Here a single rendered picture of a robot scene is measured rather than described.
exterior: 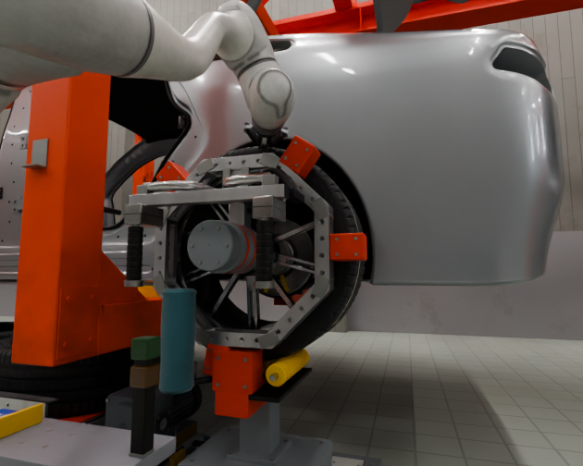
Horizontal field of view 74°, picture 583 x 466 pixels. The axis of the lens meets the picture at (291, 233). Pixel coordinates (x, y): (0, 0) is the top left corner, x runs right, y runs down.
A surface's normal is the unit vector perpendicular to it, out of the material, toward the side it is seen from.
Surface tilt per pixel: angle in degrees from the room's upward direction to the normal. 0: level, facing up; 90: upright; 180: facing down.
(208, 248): 90
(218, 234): 90
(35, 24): 141
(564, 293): 90
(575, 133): 90
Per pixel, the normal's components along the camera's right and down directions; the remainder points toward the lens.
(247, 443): -0.30, -0.10
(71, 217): 0.95, -0.04
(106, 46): 0.68, 0.72
